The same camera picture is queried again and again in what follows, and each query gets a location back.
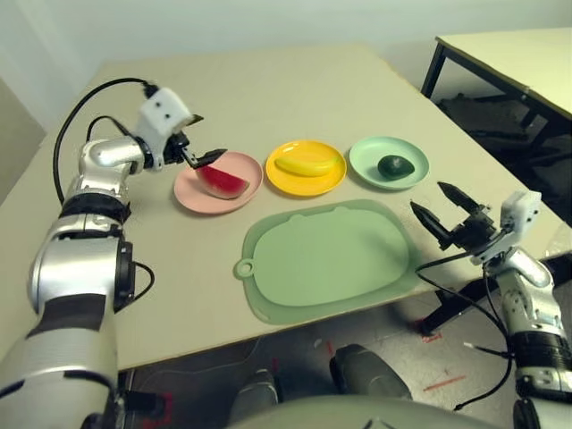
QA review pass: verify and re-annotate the grey robot foot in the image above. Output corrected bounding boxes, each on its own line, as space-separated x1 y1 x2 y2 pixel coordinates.
329 343 412 401
231 369 281 425

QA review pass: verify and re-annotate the green plate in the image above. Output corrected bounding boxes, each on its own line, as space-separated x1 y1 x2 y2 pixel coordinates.
348 136 430 191

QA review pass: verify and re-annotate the black left camera cable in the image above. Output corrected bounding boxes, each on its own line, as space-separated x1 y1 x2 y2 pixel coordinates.
52 78 157 206

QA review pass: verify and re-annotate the black table leg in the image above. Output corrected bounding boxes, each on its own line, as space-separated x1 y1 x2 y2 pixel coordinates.
118 368 175 421
419 263 572 336

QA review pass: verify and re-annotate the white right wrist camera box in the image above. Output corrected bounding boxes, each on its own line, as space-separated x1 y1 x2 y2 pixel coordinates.
471 190 542 263

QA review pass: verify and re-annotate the yellow plate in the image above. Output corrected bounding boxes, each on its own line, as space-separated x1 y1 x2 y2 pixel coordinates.
265 139 348 198

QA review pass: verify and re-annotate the beige side table black frame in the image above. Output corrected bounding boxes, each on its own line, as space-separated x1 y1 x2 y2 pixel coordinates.
420 27 572 148

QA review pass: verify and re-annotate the grey robot left foot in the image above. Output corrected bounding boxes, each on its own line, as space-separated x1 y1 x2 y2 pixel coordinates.
231 369 281 425

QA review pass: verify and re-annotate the green cutting mat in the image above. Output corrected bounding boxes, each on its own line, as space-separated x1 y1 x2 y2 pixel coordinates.
232 198 424 325

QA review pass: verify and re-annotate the red watermelon slice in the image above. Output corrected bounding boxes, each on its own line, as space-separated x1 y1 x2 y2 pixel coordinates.
196 164 249 201

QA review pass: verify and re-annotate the grey robot right foot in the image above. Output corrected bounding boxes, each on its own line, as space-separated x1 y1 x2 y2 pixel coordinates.
329 343 412 401

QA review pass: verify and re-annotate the black camera cable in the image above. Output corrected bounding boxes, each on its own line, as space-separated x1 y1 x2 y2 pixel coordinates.
414 252 515 411
52 78 157 206

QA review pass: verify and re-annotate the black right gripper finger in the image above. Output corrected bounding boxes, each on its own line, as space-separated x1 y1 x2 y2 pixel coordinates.
436 181 482 220
409 201 455 245

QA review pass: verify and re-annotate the yellow banana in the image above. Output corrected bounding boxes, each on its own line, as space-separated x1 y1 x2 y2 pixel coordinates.
273 154 340 178

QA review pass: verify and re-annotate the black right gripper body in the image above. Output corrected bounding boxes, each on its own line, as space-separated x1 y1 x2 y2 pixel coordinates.
440 203 504 260

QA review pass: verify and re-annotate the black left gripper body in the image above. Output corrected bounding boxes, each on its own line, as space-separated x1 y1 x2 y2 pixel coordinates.
163 129 200 170

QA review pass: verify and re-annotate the black right camera cable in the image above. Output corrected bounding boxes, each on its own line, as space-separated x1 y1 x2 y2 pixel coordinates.
414 252 515 411

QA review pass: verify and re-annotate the pale robot torso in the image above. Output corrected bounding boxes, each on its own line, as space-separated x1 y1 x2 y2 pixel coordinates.
223 392 519 429

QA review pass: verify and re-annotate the dark green avocado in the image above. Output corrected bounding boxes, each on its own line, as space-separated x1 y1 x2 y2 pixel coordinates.
377 155 415 180

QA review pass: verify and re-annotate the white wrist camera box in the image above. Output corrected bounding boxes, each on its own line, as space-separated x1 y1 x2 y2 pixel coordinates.
471 190 542 263
135 87 194 173

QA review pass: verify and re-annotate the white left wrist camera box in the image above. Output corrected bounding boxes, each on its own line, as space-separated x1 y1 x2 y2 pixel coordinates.
135 87 194 173

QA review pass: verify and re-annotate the pink plate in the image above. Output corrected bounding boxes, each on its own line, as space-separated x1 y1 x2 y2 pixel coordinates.
173 150 264 215

